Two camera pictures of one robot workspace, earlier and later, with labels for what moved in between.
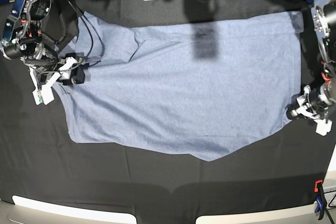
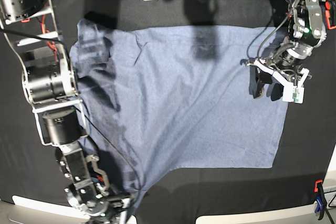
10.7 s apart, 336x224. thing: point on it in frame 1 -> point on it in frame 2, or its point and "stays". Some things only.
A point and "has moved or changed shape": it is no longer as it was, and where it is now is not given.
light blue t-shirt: [200, 90] has moved or changed shape
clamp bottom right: [321, 202] stays
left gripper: [67, 70] -> [102, 204]
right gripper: [310, 105] -> [268, 76]
